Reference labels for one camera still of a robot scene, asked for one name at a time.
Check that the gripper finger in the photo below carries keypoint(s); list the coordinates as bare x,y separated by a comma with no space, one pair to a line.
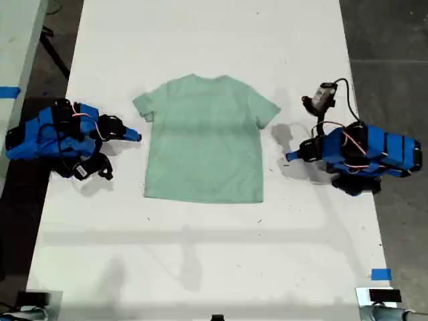
294,156

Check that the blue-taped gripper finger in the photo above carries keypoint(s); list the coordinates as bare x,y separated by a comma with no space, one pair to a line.
132,133

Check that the pale green T-shirt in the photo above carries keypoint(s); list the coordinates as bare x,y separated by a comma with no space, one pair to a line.
204,140

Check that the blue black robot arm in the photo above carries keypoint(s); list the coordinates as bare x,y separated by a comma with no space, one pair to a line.
26,143
394,150

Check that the black stand leg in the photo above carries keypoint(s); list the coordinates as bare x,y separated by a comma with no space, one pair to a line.
53,53

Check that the blue tape strip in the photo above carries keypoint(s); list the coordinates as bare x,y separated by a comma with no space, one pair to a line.
8,92
381,275

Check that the pale side table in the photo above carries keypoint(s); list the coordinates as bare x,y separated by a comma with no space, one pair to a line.
16,40

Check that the silver metal plate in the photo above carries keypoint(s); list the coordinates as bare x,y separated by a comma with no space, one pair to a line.
361,299
56,301

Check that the small black box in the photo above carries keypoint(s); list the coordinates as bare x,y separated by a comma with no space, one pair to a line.
384,296
31,298

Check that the grey clamp tube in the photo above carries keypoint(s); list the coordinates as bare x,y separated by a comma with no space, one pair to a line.
30,315
388,313

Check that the black camera box with label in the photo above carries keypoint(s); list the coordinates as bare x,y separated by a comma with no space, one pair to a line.
83,170

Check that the black camera box grey face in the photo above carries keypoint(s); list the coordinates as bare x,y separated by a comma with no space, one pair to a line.
326,95

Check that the small black mount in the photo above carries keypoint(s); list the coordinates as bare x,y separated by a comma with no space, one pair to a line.
218,318

